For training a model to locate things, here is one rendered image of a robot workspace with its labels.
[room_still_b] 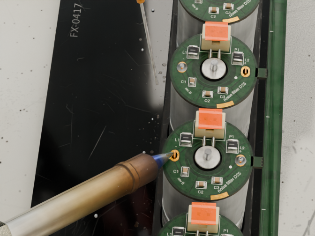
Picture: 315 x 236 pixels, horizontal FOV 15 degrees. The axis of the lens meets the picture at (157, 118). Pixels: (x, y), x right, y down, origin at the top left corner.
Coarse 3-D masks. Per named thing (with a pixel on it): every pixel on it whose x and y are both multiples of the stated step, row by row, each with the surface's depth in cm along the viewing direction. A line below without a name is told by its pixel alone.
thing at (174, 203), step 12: (216, 156) 33; (240, 156) 33; (204, 168) 32; (216, 168) 33; (168, 192) 33; (240, 192) 33; (168, 204) 34; (180, 204) 33; (216, 204) 32; (228, 204) 33; (240, 204) 34; (168, 216) 35; (228, 216) 34; (240, 216) 35; (240, 228) 36
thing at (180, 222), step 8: (176, 216) 32; (184, 216) 32; (224, 216) 32; (168, 224) 32; (176, 224) 32; (184, 224) 32; (224, 224) 32; (232, 224) 32; (160, 232) 32; (168, 232) 32; (176, 232) 31; (184, 232) 32; (192, 232) 32; (200, 232) 32; (224, 232) 32; (232, 232) 32; (240, 232) 32
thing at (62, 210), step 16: (128, 160) 32; (144, 160) 32; (96, 176) 31; (112, 176) 31; (128, 176) 31; (144, 176) 31; (64, 192) 30; (80, 192) 30; (96, 192) 30; (112, 192) 31; (128, 192) 31; (32, 208) 29; (48, 208) 29; (64, 208) 30; (80, 208) 30; (96, 208) 30; (0, 224) 28; (16, 224) 29; (32, 224) 29; (48, 224) 29; (64, 224) 30
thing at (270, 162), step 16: (272, 0) 35; (272, 16) 35; (272, 32) 34; (272, 48) 34; (272, 64) 34; (272, 80) 34; (272, 96) 34; (272, 112) 33; (272, 128) 33; (272, 144) 33; (256, 160) 33; (272, 160) 33; (272, 176) 32; (272, 192) 32; (272, 208) 32; (272, 224) 32
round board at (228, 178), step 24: (192, 120) 33; (168, 144) 33; (192, 144) 33; (216, 144) 33; (240, 144) 33; (168, 168) 32; (192, 168) 32; (240, 168) 32; (192, 192) 32; (216, 192) 32
